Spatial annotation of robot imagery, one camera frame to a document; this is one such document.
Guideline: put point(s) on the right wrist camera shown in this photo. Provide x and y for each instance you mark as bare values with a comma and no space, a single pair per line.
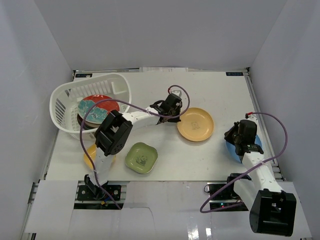
251,117

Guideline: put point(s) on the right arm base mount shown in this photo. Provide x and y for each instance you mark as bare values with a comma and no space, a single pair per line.
224,199

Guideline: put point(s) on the white plastic dish bin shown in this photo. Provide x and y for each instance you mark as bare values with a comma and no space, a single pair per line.
64,100

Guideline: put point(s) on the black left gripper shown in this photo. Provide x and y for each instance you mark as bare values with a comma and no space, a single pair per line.
175,110

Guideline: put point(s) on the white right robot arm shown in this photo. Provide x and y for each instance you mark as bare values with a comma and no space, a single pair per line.
271,210

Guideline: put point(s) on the green square panda dish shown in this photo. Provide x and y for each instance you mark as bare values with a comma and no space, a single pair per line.
141,158

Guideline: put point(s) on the red and teal floral plate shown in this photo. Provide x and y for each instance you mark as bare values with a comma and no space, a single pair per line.
100,111

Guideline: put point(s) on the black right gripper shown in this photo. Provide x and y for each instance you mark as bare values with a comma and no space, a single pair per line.
228,135

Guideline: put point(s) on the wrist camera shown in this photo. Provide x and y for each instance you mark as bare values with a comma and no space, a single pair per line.
176,92
251,117

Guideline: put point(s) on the light blue plate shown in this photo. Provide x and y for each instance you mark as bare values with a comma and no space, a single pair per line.
232,150

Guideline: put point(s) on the dark red rimmed plate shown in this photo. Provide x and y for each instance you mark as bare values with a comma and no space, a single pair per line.
86,125

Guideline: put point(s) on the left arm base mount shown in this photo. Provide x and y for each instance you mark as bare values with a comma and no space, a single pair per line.
86,200

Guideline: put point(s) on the pale orange round plate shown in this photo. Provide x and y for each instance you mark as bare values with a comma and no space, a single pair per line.
196,125

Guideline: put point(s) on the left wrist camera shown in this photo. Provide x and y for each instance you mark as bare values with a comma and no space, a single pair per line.
176,92

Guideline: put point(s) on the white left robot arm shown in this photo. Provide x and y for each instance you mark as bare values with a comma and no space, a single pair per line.
112,135

